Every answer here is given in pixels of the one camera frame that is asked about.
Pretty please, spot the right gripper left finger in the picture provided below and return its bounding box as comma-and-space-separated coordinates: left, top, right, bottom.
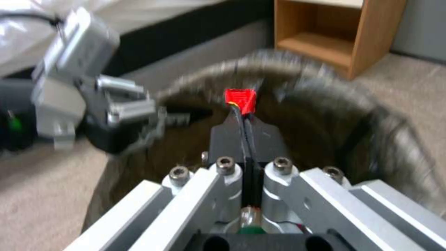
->
64, 111, 250, 251

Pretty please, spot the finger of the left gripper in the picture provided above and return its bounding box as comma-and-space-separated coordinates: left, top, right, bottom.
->
106, 100, 192, 153
94, 74, 157, 102

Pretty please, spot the red plastic garbage piece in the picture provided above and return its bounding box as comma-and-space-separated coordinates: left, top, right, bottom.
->
222, 88, 259, 117

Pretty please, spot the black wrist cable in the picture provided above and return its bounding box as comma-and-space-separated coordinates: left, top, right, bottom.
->
0, 13, 63, 28

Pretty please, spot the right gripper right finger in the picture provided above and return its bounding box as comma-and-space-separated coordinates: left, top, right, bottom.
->
249, 115, 446, 251

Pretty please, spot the bed with dark base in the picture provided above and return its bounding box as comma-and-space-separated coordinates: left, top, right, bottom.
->
69, 0, 277, 79

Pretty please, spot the grey woven trash bin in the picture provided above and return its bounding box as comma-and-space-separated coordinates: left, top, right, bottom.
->
82, 49, 440, 237

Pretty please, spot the open wooden cabinet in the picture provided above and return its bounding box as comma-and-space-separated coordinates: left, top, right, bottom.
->
273, 0, 408, 81

